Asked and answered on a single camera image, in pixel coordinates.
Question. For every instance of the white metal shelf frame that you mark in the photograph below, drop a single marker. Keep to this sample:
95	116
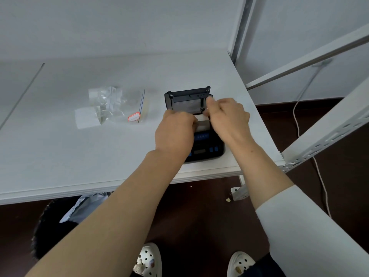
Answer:
331	129

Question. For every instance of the curled white paper strip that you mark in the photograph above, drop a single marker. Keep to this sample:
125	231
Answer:
85	118

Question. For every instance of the person's left hand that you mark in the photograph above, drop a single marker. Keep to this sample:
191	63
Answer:
176	135

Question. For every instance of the person's left white clog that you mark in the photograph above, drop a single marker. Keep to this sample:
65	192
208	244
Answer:
151	256

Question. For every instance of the person's right leg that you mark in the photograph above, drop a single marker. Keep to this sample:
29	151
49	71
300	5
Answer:
268	269

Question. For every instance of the person's white clog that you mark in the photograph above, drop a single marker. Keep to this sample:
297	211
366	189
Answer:
240	262
151	256

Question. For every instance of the person's right hand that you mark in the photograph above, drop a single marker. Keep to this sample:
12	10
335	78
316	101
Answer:
233	124

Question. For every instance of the person's left forearm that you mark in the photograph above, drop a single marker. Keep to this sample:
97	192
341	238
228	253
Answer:
115	227

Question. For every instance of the person's right white clog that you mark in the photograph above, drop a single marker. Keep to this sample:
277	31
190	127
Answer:
240	262

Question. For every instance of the crumpled white paper slip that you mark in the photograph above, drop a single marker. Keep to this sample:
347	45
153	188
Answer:
111	98

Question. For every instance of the red-bordered label sticker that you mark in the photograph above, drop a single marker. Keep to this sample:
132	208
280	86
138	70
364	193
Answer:
134	117

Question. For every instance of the clear plastic zip bag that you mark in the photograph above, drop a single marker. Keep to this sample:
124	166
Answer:
129	100

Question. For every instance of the black portable printer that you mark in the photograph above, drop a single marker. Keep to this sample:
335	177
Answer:
187	95

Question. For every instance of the trash bin with black liner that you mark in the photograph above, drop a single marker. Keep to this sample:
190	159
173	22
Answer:
46	233

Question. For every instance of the person's right forearm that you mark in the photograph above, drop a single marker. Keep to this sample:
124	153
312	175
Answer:
288	222

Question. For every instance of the white paper roll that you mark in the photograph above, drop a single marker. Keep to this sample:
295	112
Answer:
203	125

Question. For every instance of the grey plastic mailer bag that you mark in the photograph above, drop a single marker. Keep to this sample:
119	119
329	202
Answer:
83	207

